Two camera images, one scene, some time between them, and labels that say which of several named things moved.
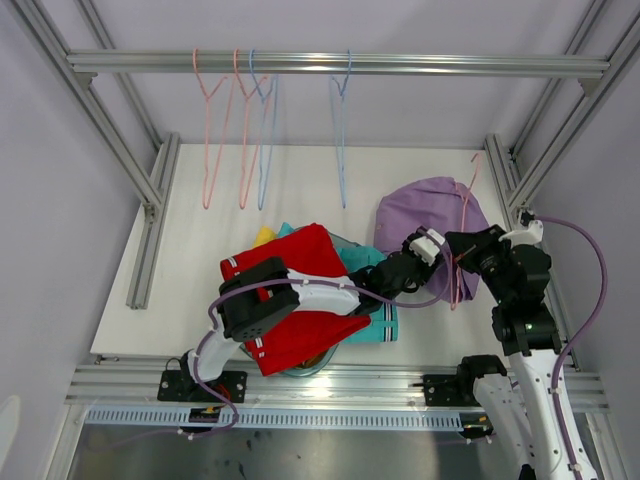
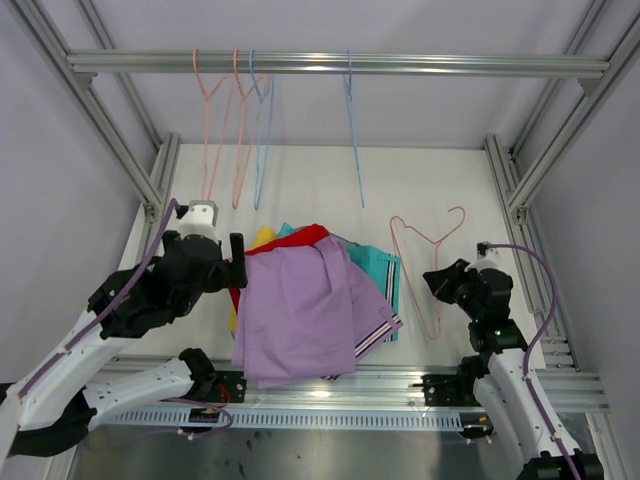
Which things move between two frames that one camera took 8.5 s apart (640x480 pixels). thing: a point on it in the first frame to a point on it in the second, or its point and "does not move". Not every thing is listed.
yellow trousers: (264, 236) does not move
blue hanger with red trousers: (338, 105) to (347, 78)
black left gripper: (426, 271) to (231, 273)
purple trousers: (441, 204) to (303, 314)
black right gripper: (469, 245) to (442, 280)
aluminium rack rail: (79, 88) does not move
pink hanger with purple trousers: (476, 158) to (436, 243)
